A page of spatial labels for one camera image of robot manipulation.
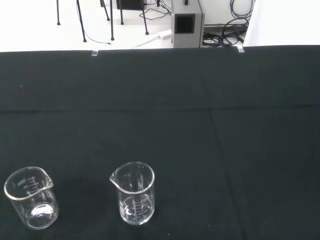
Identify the black bench cloth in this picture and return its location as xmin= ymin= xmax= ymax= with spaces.
xmin=0 ymin=44 xmax=320 ymax=240

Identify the white power strip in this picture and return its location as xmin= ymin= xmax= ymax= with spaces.
xmin=158 ymin=29 xmax=173 ymax=40

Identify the grey metal cabinet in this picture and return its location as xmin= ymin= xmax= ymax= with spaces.
xmin=170 ymin=0 xmax=206 ymax=48

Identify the pale board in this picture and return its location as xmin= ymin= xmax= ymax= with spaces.
xmin=242 ymin=0 xmax=320 ymax=48

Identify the white power cable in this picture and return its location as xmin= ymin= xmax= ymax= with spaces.
xmin=129 ymin=35 xmax=161 ymax=50

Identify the thin black floor cable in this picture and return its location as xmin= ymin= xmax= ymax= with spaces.
xmin=81 ymin=14 xmax=113 ymax=46

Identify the black cable bundle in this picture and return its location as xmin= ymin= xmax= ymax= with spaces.
xmin=201 ymin=0 xmax=256 ymax=48

